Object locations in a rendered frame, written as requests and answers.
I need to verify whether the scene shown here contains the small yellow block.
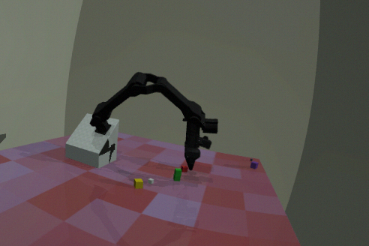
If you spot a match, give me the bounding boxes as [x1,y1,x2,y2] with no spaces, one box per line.
[133,178,143,189]

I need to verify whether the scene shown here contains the small purple cube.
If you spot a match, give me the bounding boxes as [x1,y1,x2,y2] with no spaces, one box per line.
[250,161,259,170]

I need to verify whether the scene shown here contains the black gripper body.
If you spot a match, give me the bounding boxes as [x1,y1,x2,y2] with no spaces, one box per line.
[184,132,201,158]

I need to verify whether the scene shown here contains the green block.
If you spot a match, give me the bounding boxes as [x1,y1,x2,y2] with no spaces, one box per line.
[174,169,182,176]
[173,174,181,181]

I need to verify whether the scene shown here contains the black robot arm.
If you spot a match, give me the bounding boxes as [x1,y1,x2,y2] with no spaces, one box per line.
[90,72,218,150]

